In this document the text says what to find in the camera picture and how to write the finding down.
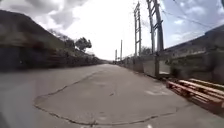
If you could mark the reddish wooden pallets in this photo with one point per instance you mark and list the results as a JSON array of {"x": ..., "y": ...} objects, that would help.
[{"x": 196, "y": 91}]

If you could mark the grey concrete road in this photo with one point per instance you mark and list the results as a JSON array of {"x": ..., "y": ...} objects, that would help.
[{"x": 106, "y": 100}]

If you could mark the row of utility poles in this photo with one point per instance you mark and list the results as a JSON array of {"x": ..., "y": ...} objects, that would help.
[{"x": 159, "y": 33}]

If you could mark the dark retaining wall with embankment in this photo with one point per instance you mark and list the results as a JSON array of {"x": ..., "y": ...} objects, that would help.
[{"x": 33, "y": 50}]

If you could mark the clump of trees on embankment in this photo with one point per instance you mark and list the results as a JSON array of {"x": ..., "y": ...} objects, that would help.
[{"x": 82, "y": 43}]

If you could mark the long grey concrete wall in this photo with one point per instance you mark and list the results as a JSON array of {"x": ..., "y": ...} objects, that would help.
[{"x": 196, "y": 60}]

